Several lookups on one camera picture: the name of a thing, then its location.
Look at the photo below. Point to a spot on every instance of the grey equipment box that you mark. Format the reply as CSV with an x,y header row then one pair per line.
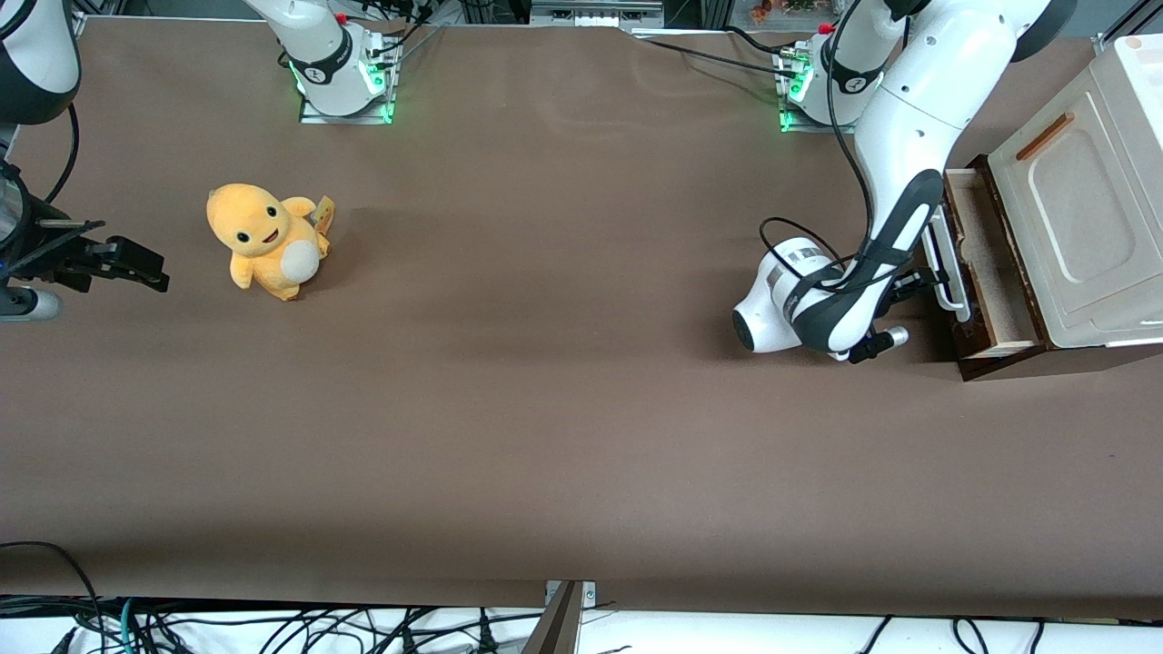
x,y
595,11

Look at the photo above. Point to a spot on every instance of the aluminium frame profile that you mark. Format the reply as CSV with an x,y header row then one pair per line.
x,y
1127,23

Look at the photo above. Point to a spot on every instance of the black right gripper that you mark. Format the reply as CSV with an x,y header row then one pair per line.
x,y
56,255

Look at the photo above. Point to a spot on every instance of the wooden drawer with brown front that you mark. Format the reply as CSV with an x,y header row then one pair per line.
x,y
995,263

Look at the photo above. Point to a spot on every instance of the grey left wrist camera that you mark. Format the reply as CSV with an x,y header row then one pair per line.
x,y
889,340

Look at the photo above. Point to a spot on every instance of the silver metal bracket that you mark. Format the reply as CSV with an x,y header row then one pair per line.
x,y
589,592

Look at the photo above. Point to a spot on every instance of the dark brown wooden cabinet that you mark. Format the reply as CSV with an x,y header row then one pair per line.
x,y
999,366

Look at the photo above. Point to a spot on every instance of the white board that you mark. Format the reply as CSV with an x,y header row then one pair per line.
x,y
727,636

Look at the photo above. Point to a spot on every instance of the orange background item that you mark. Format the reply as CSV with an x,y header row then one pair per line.
x,y
763,11

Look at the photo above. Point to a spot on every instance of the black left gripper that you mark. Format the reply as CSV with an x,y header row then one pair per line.
x,y
901,287

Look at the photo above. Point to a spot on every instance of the yellow plush toy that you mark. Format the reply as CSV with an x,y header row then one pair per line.
x,y
263,236

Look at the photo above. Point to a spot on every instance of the cream plastic oven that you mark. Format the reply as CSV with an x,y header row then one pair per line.
x,y
1081,200

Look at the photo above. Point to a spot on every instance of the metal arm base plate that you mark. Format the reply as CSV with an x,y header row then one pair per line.
x,y
345,119
827,129

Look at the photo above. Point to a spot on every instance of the grey metal post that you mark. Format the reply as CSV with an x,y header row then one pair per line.
x,y
554,631

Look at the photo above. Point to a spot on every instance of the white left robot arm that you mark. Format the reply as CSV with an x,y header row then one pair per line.
x,y
909,118

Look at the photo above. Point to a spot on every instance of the brown table cover sheet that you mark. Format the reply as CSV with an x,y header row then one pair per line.
x,y
563,318

